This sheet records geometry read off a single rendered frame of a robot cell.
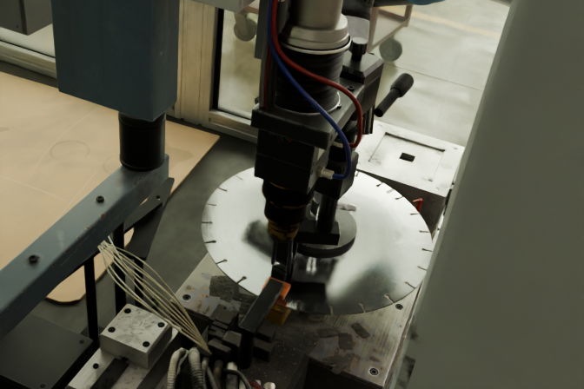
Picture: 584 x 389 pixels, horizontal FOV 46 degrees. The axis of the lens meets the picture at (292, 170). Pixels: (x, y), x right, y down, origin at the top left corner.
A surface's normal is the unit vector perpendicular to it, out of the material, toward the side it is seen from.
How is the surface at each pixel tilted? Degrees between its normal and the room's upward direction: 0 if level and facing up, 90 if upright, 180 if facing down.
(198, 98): 90
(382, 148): 0
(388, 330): 0
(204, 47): 90
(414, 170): 0
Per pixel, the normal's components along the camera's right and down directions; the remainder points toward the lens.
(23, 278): 0.12, -0.81
